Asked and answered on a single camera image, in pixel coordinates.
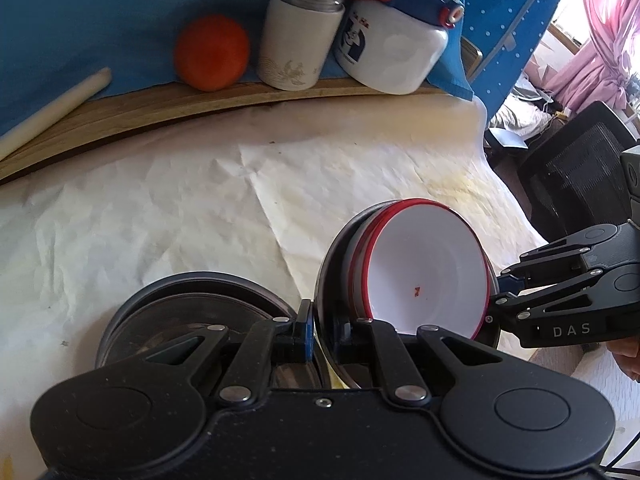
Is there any blue polka-dot fabric cover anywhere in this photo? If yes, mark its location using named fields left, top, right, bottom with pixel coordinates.
left=457, top=0, right=582, bottom=117

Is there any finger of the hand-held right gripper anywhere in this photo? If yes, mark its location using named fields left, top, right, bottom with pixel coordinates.
left=486, top=268, right=627, bottom=324
left=499, top=224, right=624, bottom=289

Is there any pink curtain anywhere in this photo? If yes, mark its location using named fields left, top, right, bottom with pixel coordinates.
left=547, top=0, right=640, bottom=113

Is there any wooden shelf board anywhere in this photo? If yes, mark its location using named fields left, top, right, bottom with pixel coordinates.
left=0, top=76, right=453, bottom=182

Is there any black office chair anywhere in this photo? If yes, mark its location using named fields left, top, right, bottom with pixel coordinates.
left=517, top=101, right=640, bottom=247

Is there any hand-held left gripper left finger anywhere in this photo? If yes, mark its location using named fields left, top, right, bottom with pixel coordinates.
left=142, top=299, right=316, bottom=407

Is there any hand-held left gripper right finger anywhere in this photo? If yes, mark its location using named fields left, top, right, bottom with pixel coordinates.
left=332, top=317, right=507, bottom=407

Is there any cream table cloth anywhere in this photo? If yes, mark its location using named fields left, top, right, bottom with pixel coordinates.
left=0, top=94, right=553, bottom=480

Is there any blue work coat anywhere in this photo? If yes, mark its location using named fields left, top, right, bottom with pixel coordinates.
left=0, top=0, right=475, bottom=137

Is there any steel bowl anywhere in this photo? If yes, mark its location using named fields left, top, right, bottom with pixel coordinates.
left=313, top=199, right=502, bottom=392

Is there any white thermos cup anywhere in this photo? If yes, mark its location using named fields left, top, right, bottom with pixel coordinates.
left=257, top=0, right=347, bottom=92

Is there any white bottle blue lid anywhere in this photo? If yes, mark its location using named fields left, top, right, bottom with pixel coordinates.
left=334, top=0, right=466, bottom=95

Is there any white bowl red rim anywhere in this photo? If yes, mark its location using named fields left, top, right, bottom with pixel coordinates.
left=370, top=198, right=492, bottom=342
left=348, top=201, right=403, bottom=322

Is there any large steel plate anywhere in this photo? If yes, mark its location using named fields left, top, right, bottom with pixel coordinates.
left=94, top=271, right=297, bottom=387

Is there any red tomato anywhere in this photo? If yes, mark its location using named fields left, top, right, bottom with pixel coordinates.
left=173, top=14, right=251, bottom=93

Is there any person's right hand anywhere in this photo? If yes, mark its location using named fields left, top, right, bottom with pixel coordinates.
left=606, top=336, right=640, bottom=382

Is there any white rolling pin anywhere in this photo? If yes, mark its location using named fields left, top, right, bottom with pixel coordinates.
left=0, top=66, right=113, bottom=159

